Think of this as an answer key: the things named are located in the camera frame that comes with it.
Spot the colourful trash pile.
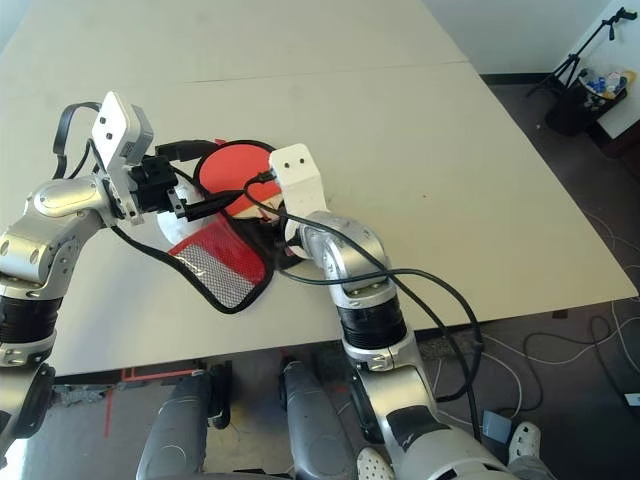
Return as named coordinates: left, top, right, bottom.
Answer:
left=578, top=67, right=637, bottom=100

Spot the black trash bin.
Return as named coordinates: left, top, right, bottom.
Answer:
left=543, top=69, right=629, bottom=137

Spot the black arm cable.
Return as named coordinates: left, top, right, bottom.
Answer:
left=52, top=101, right=109, bottom=181
left=243, top=169, right=484, bottom=444

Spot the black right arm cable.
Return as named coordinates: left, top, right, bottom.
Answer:
left=243, top=169, right=484, bottom=444

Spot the grey right robot leg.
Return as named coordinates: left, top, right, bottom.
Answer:
left=278, top=360, right=359, bottom=480

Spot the red black paddle case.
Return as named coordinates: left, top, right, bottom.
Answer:
left=112, top=137, right=304, bottom=315

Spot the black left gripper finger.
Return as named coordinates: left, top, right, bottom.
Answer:
left=154, top=140, right=214, bottom=162
left=182, top=192, right=236, bottom=223

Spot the grey left robot leg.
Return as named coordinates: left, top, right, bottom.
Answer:
left=135, top=372, right=234, bottom=480

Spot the grey robot leg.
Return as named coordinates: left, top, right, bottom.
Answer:
left=135, top=372, right=234, bottom=480
left=278, top=360, right=359, bottom=480

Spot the red ping-pong paddle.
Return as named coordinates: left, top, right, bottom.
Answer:
left=192, top=143, right=289, bottom=225

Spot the white ball bundle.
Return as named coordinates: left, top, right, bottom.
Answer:
left=157, top=184, right=211, bottom=239

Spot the black tripod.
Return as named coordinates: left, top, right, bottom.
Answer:
left=526, top=5, right=636, bottom=99

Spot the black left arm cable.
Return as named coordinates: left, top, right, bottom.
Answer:
left=52, top=101, right=109, bottom=181

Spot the speckled grey foam mat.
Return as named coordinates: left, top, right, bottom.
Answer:
left=53, top=383, right=121, bottom=405

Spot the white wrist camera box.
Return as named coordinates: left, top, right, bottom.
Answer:
left=91, top=90, right=155, bottom=226
left=268, top=142, right=330, bottom=261

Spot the white floor cable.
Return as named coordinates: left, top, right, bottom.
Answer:
left=432, top=332, right=526, bottom=431

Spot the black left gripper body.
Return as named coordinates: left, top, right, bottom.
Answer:
left=130, top=154, right=189, bottom=222

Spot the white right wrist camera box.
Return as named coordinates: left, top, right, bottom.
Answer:
left=268, top=142, right=330, bottom=261

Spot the grey trouser leg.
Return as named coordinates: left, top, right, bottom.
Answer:
left=509, top=452, right=556, bottom=480

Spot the white perforated shoe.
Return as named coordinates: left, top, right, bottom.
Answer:
left=356, top=446, right=396, bottom=480
left=508, top=421, right=542, bottom=469

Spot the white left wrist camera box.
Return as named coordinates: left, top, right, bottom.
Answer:
left=91, top=90, right=155, bottom=226

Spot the grey floor pedal box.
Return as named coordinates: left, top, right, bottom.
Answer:
left=480, top=409, right=514, bottom=444

